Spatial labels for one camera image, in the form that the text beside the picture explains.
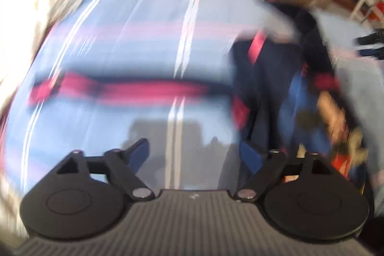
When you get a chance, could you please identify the grey cloth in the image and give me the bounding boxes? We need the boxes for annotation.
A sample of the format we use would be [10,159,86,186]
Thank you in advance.
[312,8,384,217]

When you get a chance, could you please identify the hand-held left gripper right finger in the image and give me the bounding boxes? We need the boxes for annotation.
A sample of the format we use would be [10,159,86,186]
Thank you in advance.
[235,140,333,202]

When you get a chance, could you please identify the light blue striped cloth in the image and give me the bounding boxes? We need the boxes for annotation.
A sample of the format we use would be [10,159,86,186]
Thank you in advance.
[4,0,300,199]

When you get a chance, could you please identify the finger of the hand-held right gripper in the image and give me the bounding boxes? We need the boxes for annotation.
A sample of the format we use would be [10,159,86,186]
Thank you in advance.
[355,33,384,60]

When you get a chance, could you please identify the white wire rack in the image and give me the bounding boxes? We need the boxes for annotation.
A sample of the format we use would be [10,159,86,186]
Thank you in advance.
[349,0,384,21]

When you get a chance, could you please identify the colourful printed cloth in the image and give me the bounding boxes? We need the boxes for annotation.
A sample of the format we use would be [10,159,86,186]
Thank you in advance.
[282,70,369,181]

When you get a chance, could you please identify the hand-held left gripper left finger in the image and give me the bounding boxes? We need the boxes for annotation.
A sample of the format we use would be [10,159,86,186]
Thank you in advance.
[56,138,154,202]

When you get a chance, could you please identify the dark navy red-trimmed garment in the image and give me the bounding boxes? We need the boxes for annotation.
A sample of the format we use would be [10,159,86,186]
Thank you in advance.
[229,1,345,161]

